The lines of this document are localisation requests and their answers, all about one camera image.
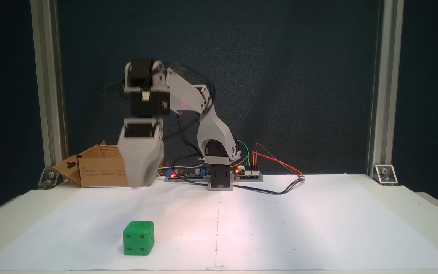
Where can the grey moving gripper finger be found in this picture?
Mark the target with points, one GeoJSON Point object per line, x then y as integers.
{"type": "Point", "coordinates": [151, 158]}

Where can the aluminium frame post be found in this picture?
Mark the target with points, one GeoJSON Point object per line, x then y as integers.
{"type": "Point", "coordinates": [48, 76]}
{"type": "Point", "coordinates": [386, 76]}

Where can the blue power converter board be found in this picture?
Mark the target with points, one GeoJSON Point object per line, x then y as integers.
{"type": "Point", "coordinates": [188, 176]}

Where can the aluminium corner bracket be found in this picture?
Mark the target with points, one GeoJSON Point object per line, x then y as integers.
{"type": "Point", "coordinates": [49, 179]}
{"type": "Point", "coordinates": [385, 175]}

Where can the white paper sheet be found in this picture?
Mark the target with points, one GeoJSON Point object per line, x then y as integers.
{"type": "Point", "coordinates": [280, 228]}

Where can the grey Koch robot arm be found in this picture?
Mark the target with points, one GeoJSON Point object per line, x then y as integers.
{"type": "Point", "coordinates": [215, 129]}

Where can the brown cardboard box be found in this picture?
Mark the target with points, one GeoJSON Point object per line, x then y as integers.
{"type": "Point", "coordinates": [97, 171]}

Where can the green dice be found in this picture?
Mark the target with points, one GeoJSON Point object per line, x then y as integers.
{"type": "Point", "coordinates": [138, 239]}

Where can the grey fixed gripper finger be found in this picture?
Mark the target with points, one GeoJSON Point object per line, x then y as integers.
{"type": "Point", "coordinates": [132, 160]}

